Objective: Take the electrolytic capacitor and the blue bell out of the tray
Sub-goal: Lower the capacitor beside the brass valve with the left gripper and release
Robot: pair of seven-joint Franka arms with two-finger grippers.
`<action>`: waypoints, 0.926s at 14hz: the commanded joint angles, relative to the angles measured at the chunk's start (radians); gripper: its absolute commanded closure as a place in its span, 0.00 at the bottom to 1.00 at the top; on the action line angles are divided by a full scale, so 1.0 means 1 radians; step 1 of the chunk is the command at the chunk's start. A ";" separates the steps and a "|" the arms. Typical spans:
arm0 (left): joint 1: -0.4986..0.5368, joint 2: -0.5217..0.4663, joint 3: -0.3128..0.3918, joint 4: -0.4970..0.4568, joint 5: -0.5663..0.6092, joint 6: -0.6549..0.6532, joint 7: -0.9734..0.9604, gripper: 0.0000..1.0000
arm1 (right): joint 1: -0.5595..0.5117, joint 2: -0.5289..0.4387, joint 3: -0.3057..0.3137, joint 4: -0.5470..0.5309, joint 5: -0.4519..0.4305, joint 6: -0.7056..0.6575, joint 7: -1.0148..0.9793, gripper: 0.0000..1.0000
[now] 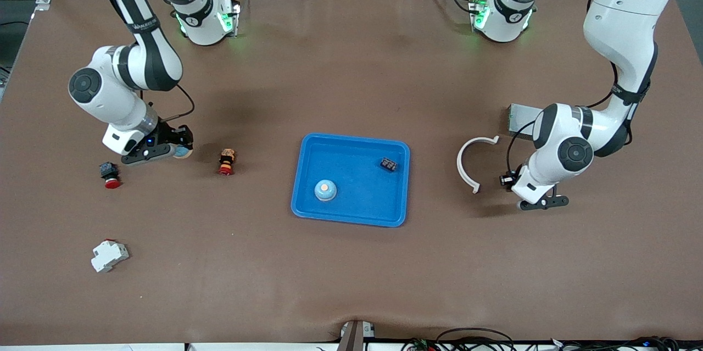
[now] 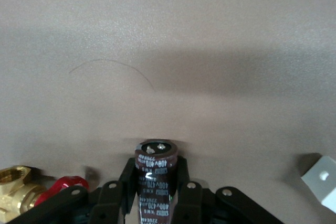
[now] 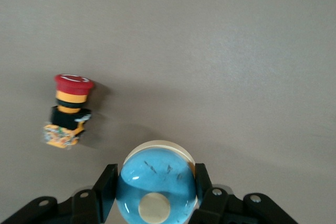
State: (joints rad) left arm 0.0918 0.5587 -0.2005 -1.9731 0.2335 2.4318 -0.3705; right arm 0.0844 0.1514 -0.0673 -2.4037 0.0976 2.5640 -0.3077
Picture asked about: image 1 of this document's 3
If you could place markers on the blue plastic tray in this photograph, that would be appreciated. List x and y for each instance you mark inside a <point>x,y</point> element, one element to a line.
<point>357,197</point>

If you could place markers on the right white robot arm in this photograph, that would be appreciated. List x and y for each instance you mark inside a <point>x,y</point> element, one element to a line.
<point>112,106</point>

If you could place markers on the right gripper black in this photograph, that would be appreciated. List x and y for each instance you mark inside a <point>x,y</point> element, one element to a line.
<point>171,134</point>

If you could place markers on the grey metal box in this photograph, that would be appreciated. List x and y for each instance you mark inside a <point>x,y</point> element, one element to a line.
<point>519,117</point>

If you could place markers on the light blue call bell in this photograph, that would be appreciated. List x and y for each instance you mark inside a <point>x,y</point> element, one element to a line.
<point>325,190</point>
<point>185,153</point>

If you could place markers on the white curved plastic arc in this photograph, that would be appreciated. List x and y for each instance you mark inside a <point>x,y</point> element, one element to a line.
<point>459,164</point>

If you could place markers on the white circuit breaker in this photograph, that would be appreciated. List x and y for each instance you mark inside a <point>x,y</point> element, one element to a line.
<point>109,256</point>

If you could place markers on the grey clamp bracket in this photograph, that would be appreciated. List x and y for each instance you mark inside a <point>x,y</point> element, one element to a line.
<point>368,330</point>

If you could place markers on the red mushroom button black body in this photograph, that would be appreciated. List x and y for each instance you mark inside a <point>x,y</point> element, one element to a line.
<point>110,174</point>

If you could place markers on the dark mount post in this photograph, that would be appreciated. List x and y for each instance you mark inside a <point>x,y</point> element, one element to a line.
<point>351,340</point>

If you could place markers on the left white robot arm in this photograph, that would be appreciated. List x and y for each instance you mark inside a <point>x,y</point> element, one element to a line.
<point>620,21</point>

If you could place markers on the red button switch orange body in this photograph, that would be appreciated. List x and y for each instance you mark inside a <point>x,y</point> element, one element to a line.
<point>226,161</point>

